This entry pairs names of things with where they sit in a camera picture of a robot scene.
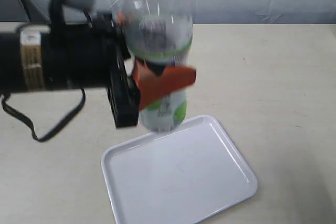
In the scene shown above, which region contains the white rectangular plastic tray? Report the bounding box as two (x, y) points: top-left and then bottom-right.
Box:
(101, 115), (258, 223)

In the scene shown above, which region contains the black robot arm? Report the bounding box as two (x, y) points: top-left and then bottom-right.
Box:
(1, 15), (196, 128)

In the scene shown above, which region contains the clear plastic bottle green label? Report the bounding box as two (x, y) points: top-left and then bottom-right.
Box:
(121, 0), (194, 133)

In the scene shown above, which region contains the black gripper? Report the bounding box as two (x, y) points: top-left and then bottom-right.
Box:
(67, 12), (196, 129)

